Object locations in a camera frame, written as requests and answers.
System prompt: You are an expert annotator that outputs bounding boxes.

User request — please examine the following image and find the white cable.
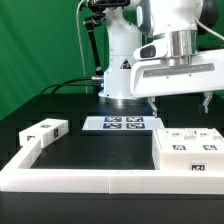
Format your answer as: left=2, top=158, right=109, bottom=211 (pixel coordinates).
left=75, top=0, right=90, bottom=95

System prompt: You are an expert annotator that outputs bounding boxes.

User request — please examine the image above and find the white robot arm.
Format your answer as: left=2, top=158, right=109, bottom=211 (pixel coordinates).
left=99, top=0, right=224, bottom=112

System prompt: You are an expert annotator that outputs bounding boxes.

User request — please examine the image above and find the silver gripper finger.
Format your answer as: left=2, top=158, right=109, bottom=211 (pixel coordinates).
left=148, top=97, right=158, bottom=117
left=201, top=92, right=213, bottom=113

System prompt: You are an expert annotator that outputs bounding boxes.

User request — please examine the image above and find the white block with markers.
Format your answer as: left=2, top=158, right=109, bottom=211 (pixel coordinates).
left=19, top=118, right=69, bottom=148

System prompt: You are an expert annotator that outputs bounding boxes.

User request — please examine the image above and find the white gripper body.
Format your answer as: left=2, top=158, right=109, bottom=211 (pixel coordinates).
left=130, top=49, right=224, bottom=98

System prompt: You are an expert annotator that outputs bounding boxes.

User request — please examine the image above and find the white marker base plate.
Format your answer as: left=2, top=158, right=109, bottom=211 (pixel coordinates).
left=83, top=116, right=164, bottom=131

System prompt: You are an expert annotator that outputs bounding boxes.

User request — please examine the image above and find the small white cabinet door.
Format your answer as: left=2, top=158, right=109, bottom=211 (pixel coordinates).
left=156, top=128, right=193, bottom=152

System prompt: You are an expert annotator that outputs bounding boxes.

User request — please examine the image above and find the white L-shaped frame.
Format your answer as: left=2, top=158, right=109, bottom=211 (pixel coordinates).
left=0, top=139, right=224, bottom=195

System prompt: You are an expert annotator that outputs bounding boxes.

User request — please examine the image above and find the white cabinet box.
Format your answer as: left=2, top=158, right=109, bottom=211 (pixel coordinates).
left=152, top=128, right=224, bottom=171

